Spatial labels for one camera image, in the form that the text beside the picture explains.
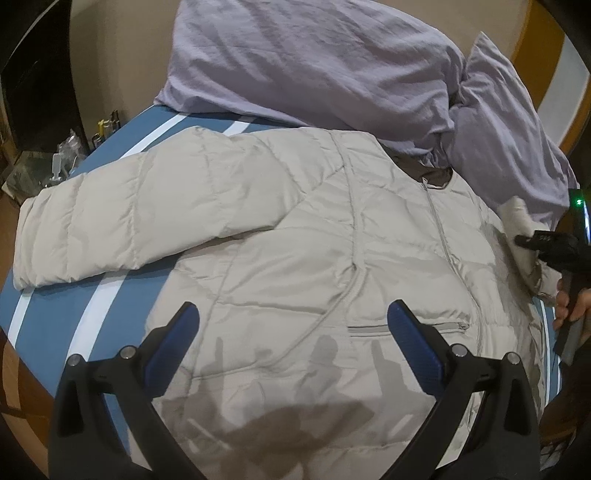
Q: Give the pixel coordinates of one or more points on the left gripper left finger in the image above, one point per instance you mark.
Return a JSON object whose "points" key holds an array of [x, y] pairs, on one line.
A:
{"points": [[84, 443]]}

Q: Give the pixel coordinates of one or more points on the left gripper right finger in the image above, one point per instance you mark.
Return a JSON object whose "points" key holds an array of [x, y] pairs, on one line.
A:
{"points": [[504, 441]]}

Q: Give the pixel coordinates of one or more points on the beige puffer jacket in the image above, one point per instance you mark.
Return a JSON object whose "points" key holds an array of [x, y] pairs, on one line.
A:
{"points": [[292, 243]]}

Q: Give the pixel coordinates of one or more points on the person's right hand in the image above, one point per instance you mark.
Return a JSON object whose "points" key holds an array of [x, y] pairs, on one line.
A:
{"points": [[564, 312]]}

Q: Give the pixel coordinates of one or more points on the right lavender pillow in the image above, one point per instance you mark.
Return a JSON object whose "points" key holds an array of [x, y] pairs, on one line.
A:
{"points": [[498, 144]]}

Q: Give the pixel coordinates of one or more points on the lavender pillow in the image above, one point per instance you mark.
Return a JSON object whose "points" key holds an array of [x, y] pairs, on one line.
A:
{"points": [[347, 65], [498, 144]]}

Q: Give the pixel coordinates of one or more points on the cluttered bedside table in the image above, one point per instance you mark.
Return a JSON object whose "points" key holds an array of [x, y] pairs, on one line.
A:
{"points": [[29, 141]]}

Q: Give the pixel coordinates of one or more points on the left lavender pillow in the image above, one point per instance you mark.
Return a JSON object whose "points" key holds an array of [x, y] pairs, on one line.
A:
{"points": [[347, 65]]}

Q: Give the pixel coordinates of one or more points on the wooden door frame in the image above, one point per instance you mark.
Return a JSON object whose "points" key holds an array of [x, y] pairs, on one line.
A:
{"points": [[555, 75]]}

